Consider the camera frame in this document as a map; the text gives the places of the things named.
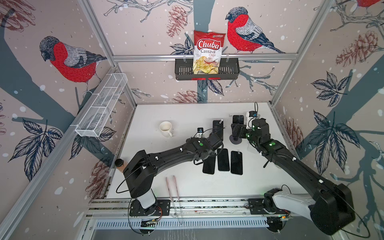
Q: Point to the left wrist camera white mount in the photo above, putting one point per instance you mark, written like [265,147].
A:
[200,132]

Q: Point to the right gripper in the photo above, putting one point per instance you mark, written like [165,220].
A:
[242,128]

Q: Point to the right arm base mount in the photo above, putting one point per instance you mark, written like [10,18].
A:
[266,205]

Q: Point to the white wire mesh shelf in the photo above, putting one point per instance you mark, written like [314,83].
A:
[98,113]

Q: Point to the white ceramic mug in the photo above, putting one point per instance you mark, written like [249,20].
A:
[166,129]

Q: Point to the aluminium front rail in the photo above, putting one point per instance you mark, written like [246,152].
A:
[209,207]

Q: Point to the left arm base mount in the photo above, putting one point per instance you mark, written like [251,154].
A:
[160,208]

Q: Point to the right pink chopstick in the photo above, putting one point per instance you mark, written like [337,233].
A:
[177,195]

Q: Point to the left pink chopstick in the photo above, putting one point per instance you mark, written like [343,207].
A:
[171,197]

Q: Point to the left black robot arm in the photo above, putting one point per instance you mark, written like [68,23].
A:
[143,167]

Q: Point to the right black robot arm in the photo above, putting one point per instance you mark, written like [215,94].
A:
[329,206]

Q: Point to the purple-edged black phone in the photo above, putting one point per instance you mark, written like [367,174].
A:
[218,128]

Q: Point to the large black reflective phone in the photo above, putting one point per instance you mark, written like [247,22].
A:
[209,165]

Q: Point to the Chuba cassava chips bag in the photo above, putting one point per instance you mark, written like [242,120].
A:
[208,49]

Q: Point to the black wire wall basket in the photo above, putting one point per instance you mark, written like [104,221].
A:
[228,70]

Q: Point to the tall black phone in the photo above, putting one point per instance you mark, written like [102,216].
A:
[238,119]

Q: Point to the grey round base stand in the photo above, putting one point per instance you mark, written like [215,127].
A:
[235,141]

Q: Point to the pink chopstick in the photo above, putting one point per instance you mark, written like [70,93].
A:
[171,197]
[177,195]

